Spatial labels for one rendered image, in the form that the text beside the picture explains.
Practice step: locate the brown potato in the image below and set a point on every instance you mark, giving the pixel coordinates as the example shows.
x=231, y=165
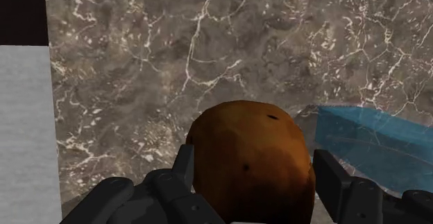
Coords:
x=252, y=162

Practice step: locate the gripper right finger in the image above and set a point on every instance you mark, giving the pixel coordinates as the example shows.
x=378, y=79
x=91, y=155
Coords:
x=348, y=196

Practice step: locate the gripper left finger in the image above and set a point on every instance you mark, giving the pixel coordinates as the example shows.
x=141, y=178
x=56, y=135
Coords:
x=169, y=193

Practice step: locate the blue translucent bowl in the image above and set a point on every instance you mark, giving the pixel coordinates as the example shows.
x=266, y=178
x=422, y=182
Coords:
x=375, y=149

